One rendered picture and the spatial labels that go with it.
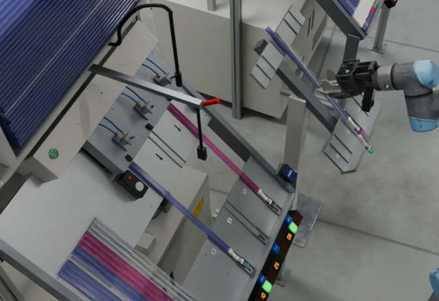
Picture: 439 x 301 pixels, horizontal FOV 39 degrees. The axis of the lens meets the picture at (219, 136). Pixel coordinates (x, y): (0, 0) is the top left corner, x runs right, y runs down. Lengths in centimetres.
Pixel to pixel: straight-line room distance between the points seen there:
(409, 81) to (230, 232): 66
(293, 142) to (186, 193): 45
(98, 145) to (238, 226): 53
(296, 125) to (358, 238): 76
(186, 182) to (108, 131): 64
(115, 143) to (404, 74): 78
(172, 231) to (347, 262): 93
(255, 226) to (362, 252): 95
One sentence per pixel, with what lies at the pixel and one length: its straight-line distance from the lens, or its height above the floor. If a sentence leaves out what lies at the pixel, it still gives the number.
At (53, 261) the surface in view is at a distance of 156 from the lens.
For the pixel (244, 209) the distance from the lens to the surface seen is 190.
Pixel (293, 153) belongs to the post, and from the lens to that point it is 237.
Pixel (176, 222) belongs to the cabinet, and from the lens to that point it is 210.
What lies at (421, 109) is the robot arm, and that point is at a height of 113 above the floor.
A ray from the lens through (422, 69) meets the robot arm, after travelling 173.
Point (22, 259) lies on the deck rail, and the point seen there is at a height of 115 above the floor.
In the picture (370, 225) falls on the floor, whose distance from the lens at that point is 284.
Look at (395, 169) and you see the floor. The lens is 303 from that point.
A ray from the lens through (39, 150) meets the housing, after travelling 149.
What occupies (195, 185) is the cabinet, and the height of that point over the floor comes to 62.
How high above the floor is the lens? 245
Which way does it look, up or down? 53 degrees down
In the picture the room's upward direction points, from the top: 3 degrees counter-clockwise
